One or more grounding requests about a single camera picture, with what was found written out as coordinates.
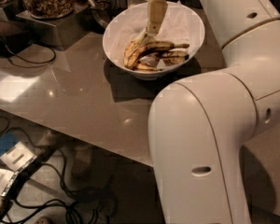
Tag blue white box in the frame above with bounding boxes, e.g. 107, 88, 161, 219
0, 133, 36, 171

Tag bottom front banana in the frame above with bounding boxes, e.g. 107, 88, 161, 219
134, 63, 160, 72

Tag left curved banana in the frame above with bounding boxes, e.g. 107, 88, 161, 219
123, 31, 155, 68

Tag black cable on table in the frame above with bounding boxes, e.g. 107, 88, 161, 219
3, 40, 57, 69

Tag grey metal stand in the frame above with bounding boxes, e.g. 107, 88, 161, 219
16, 4, 92, 50

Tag white paper liner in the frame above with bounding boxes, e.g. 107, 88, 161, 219
104, 3, 191, 71

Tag black floor cables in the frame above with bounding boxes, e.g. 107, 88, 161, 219
0, 115, 116, 224

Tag dark appliance on left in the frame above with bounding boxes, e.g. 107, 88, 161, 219
0, 21, 31, 56

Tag long top banana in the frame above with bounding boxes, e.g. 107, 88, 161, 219
124, 41, 189, 69

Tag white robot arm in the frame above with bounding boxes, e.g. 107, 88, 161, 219
148, 0, 280, 224

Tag black wire cup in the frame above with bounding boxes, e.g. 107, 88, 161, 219
109, 0, 128, 17

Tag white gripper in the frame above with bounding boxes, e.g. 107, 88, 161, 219
146, 0, 168, 36

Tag right spotted banana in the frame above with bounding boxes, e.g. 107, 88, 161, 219
161, 50, 189, 65

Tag white bowl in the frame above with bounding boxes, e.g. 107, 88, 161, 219
103, 2, 205, 80

